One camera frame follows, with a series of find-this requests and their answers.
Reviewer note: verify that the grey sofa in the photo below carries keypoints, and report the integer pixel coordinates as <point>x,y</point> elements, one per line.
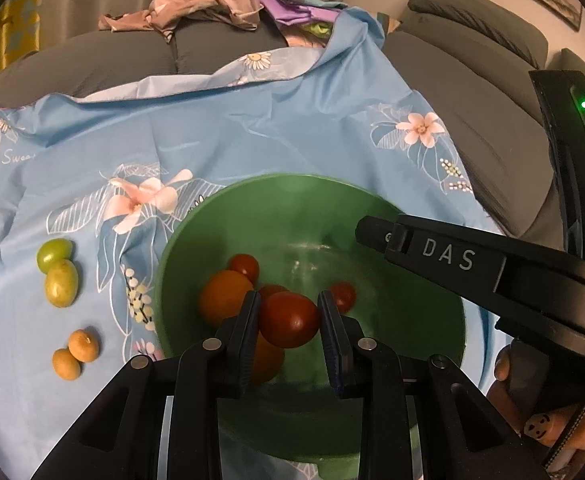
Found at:
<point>472,60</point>

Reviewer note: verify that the small red tomato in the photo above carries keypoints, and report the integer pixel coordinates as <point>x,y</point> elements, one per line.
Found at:
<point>343,296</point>

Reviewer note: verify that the green cloth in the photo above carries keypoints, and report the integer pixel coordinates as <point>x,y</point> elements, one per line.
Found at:
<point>318,28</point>

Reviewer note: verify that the green bowl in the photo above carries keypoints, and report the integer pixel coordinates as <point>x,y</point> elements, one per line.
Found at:
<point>322,220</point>

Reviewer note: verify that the purple cloth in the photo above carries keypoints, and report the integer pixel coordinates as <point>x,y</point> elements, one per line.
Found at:
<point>292,7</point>

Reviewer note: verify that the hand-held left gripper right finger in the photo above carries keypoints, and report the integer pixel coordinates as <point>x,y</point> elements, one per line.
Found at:
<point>330,345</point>

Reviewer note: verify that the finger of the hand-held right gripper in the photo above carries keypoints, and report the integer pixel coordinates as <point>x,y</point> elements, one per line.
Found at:
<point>375,235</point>

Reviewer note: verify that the small yellow fruit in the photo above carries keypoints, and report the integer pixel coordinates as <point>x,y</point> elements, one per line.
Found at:
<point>66,364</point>
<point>85,345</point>

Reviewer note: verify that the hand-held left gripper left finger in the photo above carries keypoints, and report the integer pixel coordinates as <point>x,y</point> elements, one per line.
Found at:
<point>250,342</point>

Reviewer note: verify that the orange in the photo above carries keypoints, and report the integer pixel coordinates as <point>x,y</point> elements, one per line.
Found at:
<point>225,297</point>
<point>268,360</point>

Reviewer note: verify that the blue floral bed sheet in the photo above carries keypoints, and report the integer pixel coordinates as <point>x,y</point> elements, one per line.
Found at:
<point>272,125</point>

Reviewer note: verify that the person's right hand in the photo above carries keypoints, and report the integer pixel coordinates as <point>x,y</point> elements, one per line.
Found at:
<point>537,427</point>

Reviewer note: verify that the yellowish green plum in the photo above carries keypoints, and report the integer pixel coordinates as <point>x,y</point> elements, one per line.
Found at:
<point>61,284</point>

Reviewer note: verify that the yellow patterned curtain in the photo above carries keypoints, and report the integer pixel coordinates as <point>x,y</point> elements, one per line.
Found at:
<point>17,15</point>

